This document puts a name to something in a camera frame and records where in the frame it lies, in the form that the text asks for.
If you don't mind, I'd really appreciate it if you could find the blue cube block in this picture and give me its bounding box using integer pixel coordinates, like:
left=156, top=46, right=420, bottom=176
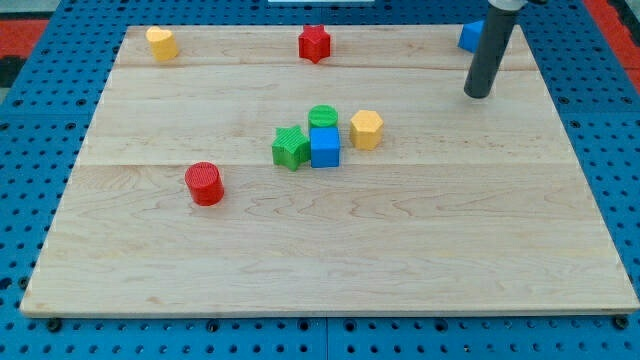
left=310, top=127, right=341, bottom=168

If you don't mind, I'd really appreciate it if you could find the green circle block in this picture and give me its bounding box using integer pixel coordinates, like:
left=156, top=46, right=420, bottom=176
left=307, top=104, right=339, bottom=128

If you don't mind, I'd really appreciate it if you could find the green star block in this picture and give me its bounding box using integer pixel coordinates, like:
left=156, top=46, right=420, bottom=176
left=271, top=125, right=311, bottom=171

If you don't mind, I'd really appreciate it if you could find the red star block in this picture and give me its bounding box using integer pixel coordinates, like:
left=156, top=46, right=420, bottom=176
left=298, top=25, right=331, bottom=64

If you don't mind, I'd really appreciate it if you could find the red cylinder block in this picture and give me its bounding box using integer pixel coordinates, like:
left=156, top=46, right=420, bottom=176
left=184, top=162, right=224, bottom=206

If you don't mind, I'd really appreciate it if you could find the yellow hexagon block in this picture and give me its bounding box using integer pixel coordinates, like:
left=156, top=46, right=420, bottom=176
left=350, top=110, right=384, bottom=150

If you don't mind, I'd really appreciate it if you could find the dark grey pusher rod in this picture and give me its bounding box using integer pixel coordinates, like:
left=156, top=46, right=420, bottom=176
left=464, top=0, right=527, bottom=99

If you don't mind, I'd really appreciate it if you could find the yellow heart block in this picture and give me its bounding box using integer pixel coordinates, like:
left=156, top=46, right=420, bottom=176
left=145, top=26, right=179, bottom=61

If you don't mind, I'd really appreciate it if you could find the blue block behind rod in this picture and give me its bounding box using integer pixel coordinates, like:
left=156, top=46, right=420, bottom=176
left=458, top=20, right=484, bottom=53

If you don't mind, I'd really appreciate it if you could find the wooden board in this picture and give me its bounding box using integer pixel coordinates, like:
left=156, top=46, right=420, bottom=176
left=21, top=25, right=639, bottom=319

